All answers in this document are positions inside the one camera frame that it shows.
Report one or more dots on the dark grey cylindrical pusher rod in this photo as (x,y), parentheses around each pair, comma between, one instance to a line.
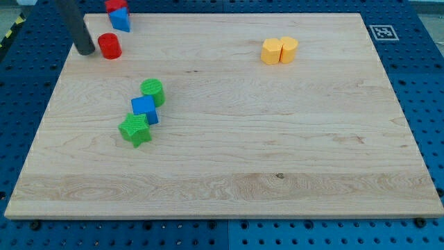
(73,19)

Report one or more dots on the red cylinder block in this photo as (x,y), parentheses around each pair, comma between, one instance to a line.
(109,45)

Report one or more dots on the red block at top edge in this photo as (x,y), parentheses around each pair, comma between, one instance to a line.
(113,5)

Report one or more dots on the blue triangular prism block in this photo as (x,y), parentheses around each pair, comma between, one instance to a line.
(120,19)

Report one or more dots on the green cylinder block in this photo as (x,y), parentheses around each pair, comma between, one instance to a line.
(153,87)

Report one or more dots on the blue cube block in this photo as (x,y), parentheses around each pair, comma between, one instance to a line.
(145,105)

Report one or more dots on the green star block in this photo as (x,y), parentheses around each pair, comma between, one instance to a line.
(135,129)

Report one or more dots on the light wooden board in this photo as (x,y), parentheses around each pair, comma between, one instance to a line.
(323,136)

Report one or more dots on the yellow hexagon block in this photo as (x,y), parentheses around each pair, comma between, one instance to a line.
(271,51)

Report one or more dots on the yellow cylinder block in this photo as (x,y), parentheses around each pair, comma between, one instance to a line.
(289,48)

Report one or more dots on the white fiducial marker tag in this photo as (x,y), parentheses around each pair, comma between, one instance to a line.
(382,32)

